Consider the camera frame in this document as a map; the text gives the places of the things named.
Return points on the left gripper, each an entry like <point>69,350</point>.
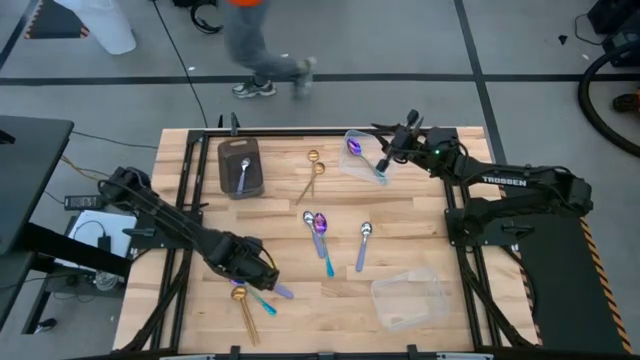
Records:
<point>240,260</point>

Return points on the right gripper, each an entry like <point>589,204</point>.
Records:
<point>417,145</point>

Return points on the gold spoon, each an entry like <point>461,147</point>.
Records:
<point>313,156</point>
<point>239,293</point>
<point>318,168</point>

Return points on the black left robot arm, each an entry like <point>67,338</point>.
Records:
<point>165,215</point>

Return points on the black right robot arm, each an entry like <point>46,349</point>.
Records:
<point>525,182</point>

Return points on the clear plastic container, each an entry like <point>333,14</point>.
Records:
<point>410,298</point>
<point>367,167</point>

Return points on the black table clamp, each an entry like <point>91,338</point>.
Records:
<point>420,126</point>
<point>235,352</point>
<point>234,125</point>
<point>413,352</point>

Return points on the dark grey plastic container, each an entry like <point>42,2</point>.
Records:
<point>230,170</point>

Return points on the black power adapter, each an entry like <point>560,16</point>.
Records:
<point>104,243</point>

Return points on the person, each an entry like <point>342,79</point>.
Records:
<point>250,45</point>

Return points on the white board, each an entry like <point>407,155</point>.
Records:
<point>90,230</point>

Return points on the black power brick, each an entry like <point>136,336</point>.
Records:
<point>82,202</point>

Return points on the small black floor scrap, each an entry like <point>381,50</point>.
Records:
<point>563,39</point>

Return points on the black hazard-striped platform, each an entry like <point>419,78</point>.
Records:
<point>560,290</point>

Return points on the dark red object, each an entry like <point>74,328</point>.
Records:
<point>626,102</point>

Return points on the black equipment case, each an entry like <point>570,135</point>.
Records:
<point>620,35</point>

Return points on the black desk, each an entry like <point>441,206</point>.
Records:
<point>30,175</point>

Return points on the white plastic object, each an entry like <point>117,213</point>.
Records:
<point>107,30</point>

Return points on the black hazard-striped mat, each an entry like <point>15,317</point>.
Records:
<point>50,25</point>

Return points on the black aluminium table frame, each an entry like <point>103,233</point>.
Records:
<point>325,132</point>

